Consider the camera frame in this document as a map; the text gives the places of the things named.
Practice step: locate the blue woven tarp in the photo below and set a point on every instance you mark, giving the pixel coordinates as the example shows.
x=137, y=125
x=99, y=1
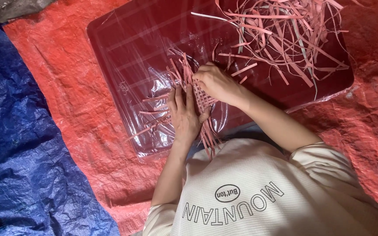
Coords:
x=15, y=137

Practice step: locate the orange woven tarp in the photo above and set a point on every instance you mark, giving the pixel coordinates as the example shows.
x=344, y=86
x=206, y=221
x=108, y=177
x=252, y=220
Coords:
x=77, y=98

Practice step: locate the person's right fingers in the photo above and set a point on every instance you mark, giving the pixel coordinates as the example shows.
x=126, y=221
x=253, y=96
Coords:
x=202, y=77

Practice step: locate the woven pink strip mat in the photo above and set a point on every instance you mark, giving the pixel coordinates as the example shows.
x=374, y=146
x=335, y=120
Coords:
x=204, y=99

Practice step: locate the person's blue grey trousers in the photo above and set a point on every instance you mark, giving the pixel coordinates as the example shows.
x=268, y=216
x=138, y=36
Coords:
x=241, y=131

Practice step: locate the short single pink strip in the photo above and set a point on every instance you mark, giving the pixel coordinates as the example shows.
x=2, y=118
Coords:
x=243, y=79

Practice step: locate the person's left hand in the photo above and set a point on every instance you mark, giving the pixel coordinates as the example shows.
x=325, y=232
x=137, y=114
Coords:
x=185, y=121

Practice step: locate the person's right hand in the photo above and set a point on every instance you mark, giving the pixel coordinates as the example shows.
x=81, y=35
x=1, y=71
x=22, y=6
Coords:
x=220, y=85

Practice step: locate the grey tarp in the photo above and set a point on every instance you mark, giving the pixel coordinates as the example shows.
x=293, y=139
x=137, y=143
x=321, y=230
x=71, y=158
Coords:
x=8, y=8

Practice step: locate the dark red plastic-wrapped tray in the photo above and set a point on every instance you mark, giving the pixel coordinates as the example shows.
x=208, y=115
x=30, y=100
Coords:
x=143, y=42

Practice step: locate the pile of loose pink strips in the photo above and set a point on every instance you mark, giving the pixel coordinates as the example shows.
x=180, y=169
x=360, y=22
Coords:
x=276, y=42

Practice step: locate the long single pink strip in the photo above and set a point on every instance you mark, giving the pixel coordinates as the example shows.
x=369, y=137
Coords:
x=244, y=69

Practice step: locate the person's cream printed shirt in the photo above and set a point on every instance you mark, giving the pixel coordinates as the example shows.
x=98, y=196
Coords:
x=258, y=183

